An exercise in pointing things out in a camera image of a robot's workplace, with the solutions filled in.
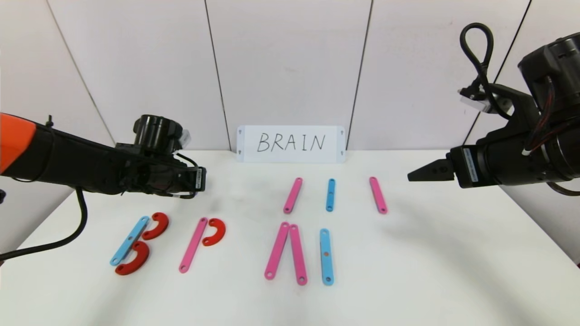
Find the long blue bar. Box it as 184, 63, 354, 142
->
319, 228, 334, 286
109, 216, 150, 266

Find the looped black camera cable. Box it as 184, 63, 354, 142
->
459, 23, 512, 120

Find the white BRAIN sign card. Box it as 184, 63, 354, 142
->
237, 125, 346, 163

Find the medium red arc piece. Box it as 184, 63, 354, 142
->
141, 212, 169, 240

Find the pink bar with blue underside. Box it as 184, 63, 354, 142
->
283, 177, 304, 215

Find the large red arc piece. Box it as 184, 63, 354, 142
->
114, 240, 150, 276

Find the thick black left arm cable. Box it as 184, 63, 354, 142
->
0, 188, 88, 261

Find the hanging black right arm cable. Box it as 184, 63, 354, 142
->
546, 181, 580, 197

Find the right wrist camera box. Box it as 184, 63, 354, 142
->
459, 92, 493, 114

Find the small red arc piece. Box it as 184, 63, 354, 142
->
202, 218, 226, 247

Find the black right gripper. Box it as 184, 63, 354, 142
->
407, 131, 539, 189

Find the long pink bar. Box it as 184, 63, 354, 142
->
264, 221, 290, 280
289, 224, 308, 286
179, 217, 209, 274

